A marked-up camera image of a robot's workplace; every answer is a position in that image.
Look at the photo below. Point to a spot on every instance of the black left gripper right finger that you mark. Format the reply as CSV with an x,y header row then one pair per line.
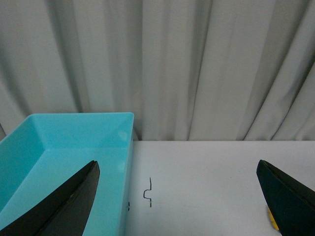
x,y
291,203

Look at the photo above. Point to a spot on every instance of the yellow beetle toy car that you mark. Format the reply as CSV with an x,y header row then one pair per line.
x,y
272,220

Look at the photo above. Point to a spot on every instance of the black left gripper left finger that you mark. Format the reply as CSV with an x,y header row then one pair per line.
x,y
64,212

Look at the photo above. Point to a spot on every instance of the turquoise plastic storage box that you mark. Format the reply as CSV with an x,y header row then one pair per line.
x,y
45,150

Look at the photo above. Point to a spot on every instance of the grey pleated curtain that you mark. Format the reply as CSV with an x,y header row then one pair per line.
x,y
189,70

